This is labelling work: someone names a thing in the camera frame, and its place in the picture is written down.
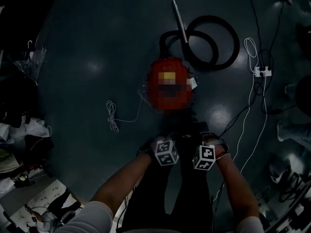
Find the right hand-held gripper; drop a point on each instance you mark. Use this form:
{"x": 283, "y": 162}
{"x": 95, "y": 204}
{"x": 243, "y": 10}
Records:
{"x": 205, "y": 156}

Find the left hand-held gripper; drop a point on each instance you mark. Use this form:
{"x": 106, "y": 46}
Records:
{"x": 166, "y": 154}

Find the red vacuum cleaner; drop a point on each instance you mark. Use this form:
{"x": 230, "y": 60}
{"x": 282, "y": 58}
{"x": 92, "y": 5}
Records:
{"x": 155, "y": 81}

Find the person's right forearm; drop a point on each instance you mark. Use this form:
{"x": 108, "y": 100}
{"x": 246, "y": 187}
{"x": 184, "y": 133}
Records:
{"x": 238, "y": 186}

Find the person's left forearm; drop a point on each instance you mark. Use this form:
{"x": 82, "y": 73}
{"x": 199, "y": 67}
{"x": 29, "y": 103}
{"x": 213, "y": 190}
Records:
{"x": 121, "y": 181}

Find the silver metal vacuum tube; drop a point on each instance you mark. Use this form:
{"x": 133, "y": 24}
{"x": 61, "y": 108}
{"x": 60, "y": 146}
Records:
{"x": 181, "y": 23}

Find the person's black trousers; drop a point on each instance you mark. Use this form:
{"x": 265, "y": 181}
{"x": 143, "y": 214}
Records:
{"x": 192, "y": 203}

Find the white paper tag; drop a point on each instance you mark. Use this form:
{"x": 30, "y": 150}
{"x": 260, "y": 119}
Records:
{"x": 192, "y": 83}

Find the black swivel chair base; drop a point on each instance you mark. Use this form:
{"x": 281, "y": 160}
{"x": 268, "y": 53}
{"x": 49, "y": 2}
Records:
{"x": 295, "y": 186}

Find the person's white shirt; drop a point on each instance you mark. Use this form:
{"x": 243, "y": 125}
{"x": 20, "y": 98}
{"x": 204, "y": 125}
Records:
{"x": 90, "y": 220}

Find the white power strip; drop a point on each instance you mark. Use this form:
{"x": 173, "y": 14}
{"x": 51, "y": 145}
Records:
{"x": 263, "y": 71}

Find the white printed sheet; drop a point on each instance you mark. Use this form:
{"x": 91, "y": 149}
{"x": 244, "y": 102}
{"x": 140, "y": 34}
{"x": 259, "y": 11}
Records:
{"x": 48, "y": 195}

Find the pile of clothes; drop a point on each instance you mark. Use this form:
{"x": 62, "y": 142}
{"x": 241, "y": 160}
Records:
{"x": 22, "y": 139}

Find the transparent umbrella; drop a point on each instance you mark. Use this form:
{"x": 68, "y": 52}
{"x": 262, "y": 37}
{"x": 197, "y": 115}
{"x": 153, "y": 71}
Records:
{"x": 30, "y": 63}

